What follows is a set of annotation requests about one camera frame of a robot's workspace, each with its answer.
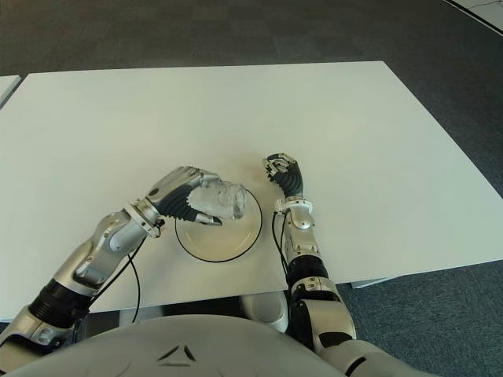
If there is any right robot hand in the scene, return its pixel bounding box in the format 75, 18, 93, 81
262, 149, 306, 202

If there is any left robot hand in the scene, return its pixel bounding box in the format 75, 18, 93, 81
145, 166, 224, 228

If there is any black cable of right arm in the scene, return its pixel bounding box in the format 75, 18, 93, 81
271, 210, 292, 286

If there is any white plate with black rim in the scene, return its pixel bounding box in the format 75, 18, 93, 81
174, 187, 264, 263

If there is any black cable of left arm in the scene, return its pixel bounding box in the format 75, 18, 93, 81
84, 235, 142, 325

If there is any grey robot torso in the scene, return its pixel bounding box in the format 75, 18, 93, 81
0, 313, 435, 377

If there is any white neighbouring table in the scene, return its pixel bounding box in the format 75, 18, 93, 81
0, 74, 22, 110

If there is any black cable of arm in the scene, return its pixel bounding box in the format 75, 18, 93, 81
84, 235, 142, 325
271, 210, 292, 286

